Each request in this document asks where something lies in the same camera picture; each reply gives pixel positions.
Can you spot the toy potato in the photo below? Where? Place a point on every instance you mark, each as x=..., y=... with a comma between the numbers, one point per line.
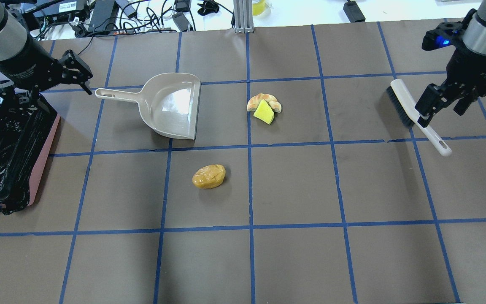
x=209, y=177

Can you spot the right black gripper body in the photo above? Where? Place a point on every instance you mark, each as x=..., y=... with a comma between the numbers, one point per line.
x=471, y=68

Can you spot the black power adapter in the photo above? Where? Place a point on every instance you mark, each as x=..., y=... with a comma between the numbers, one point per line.
x=353, y=12

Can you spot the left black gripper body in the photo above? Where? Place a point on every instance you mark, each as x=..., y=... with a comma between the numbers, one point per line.
x=27, y=66

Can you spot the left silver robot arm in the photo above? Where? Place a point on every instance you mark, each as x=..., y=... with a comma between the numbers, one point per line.
x=28, y=66

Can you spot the yellow tape roll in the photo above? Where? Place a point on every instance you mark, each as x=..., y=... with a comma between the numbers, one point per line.
x=258, y=7

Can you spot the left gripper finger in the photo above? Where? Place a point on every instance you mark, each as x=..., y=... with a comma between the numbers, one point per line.
x=81, y=77
x=71, y=60

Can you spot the yellow sponge wedge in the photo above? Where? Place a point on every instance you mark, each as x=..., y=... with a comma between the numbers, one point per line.
x=264, y=112

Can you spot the bin with black bag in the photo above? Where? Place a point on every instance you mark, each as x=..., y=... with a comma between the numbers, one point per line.
x=24, y=128

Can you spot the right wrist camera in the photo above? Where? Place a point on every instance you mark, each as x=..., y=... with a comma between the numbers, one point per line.
x=444, y=35

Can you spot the black power brick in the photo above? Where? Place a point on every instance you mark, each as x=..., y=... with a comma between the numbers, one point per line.
x=102, y=13

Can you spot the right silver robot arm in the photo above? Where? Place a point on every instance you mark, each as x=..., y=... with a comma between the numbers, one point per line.
x=474, y=37

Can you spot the white hand brush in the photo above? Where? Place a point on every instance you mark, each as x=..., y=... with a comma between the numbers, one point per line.
x=405, y=106

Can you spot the aluminium frame post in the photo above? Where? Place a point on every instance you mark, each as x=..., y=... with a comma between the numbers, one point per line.
x=243, y=17

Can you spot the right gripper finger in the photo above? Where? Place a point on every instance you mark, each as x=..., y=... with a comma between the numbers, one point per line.
x=464, y=101
x=432, y=100

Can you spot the beige plastic dustpan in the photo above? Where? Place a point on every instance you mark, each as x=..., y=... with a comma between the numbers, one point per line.
x=168, y=103

